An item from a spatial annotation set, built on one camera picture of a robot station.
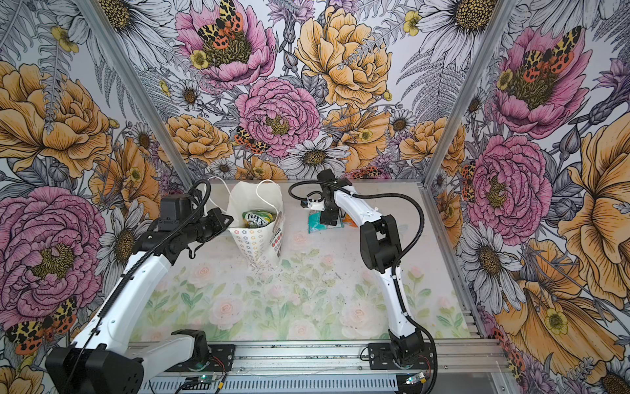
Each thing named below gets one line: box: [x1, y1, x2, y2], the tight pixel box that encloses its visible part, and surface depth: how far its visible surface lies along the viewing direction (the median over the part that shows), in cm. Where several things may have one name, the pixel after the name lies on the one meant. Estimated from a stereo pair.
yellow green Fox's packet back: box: [241, 210, 277, 229], surface depth 88 cm
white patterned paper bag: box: [227, 180, 286, 270], surface depth 86 cm
